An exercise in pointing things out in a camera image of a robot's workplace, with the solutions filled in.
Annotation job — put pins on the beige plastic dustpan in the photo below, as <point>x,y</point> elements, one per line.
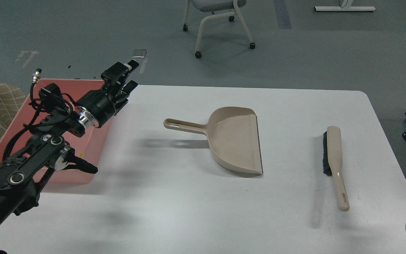
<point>233,138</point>

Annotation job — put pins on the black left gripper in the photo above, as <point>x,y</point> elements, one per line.
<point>97,107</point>

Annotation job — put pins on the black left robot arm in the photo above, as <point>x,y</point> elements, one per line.
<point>39,149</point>

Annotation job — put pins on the grey floor socket plate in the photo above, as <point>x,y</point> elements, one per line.
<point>139,53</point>

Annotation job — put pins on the white table base bar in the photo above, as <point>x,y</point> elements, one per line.
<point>344,9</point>

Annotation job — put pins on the beige hand brush black bristles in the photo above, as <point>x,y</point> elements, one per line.
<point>333,163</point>

